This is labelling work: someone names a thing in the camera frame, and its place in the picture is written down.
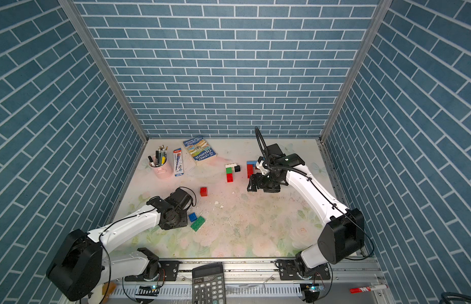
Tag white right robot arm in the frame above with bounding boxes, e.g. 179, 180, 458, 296
247, 127, 371, 279

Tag aluminium corner post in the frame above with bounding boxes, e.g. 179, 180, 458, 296
59, 0, 149, 144
320, 0, 392, 143

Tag aluminium corner post right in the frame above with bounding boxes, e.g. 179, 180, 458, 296
320, 0, 392, 143

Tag pink metal pencil bucket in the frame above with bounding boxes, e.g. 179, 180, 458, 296
148, 156, 173, 180

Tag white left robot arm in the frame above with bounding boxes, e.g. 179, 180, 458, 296
46, 187, 197, 301

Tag black cable bottom right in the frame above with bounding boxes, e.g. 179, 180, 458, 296
440, 291, 471, 304

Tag blue small lego brick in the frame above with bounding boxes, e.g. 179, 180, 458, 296
189, 213, 197, 223

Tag red white marker pen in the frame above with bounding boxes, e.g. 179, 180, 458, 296
349, 284, 389, 294

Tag black calculator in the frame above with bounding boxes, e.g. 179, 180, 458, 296
192, 263, 227, 304

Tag HB pencil box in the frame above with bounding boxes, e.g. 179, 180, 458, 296
173, 148, 184, 177

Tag blue Treehouse paperback book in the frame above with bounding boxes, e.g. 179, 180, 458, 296
183, 136, 216, 162

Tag aluminium corner post left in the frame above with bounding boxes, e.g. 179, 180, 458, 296
59, 0, 149, 144

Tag bundle of pencils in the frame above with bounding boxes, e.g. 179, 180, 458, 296
155, 145, 168, 167

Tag green long lego brick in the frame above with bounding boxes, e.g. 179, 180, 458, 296
191, 217, 206, 232

